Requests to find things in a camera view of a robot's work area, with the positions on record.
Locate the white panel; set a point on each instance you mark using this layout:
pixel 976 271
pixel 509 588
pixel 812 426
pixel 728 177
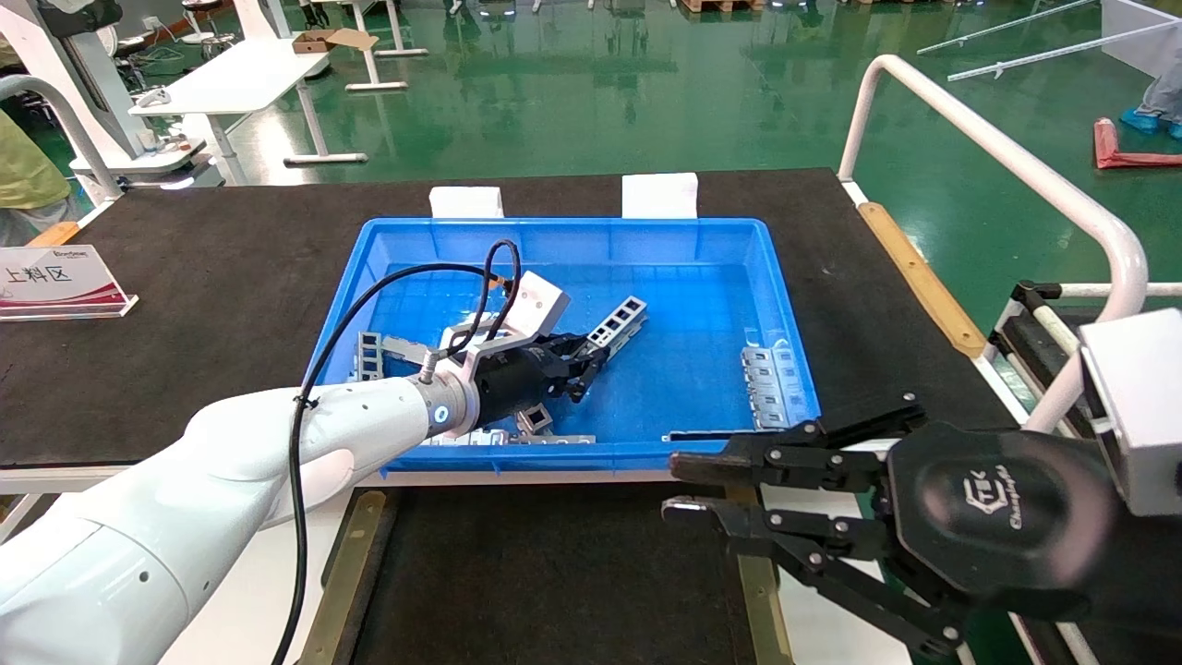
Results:
pixel 1140 32

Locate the white metal rail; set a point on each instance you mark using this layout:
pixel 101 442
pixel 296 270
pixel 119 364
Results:
pixel 1007 28
pixel 1062 51

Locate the white table frame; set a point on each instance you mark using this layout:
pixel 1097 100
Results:
pixel 374 55

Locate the red floor object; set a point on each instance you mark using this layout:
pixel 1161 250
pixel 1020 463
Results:
pixel 1131 157

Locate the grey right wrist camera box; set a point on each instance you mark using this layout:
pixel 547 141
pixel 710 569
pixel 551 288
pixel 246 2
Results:
pixel 1140 416

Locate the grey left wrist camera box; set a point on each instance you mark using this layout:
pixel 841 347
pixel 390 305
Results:
pixel 536 305

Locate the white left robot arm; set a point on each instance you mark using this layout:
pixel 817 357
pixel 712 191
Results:
pixel 212 489

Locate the long wooden edge strip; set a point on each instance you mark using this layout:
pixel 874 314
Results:
pixel 919 277

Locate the white paper tag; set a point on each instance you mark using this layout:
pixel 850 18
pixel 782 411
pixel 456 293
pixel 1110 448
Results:
pixel 466 203
pixel 659 196

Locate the person in yellow coat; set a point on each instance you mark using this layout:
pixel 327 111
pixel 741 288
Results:
pixel 28 180

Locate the white paper tag right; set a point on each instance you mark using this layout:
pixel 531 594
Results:
pixel 659 196

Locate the white work table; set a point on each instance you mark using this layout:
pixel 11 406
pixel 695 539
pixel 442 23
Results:
pixel 240 78

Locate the short wooden edge strip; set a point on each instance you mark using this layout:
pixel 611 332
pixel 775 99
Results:
pixel 55 234

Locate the metal bracket with square holes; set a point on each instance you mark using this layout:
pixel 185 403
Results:
pixel 536 421
pixel 621 319

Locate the white tube railing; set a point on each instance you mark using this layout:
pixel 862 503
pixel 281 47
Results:
pixel 1007 157

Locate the large black table mat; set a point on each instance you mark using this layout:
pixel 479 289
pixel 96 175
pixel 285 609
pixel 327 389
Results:
pixel 185 277

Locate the person with blue shoe covers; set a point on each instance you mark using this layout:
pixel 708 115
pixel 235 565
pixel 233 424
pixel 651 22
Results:
pixel 1159 106

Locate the grey tube railing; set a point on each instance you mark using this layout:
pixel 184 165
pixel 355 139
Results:
pixel 69 120

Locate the acrylic sign with red print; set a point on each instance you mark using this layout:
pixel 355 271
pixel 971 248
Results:
pixel 55 282

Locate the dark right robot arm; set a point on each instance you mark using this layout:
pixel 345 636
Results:
pixel 1145 573

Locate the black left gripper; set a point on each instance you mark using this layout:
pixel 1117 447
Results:
pixel 512 388

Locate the white paper tag left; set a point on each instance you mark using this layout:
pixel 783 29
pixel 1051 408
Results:
pixel 466 203

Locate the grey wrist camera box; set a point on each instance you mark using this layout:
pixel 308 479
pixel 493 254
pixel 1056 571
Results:
pixel 536 305
pixel 1140 416

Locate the blue plastic bin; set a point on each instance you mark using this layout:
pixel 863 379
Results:
pixel 702 305

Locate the thin white rod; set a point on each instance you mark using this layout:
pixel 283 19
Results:
pixel 1127 289

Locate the long silver metal strip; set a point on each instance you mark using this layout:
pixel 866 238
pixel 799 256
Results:
pixel 554 440

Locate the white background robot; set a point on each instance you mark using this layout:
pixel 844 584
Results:
pixel 102 92

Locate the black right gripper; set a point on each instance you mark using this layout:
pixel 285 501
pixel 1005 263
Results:
pixel 1002 522

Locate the open cardboard box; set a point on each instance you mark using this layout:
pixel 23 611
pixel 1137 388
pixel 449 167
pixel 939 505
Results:
pixel 323 41

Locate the short metal bracket with holes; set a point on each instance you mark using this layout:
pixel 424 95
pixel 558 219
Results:
pixel 369 358

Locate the brass tray edge strip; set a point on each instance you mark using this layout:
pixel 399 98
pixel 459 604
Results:
pixel 346 573
pixel 762 600

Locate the silver notched metal part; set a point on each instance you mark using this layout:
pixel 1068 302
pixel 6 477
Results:
pixel 771 388

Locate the black frame bracket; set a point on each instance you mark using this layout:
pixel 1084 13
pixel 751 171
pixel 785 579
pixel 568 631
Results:
pixel 1020 342

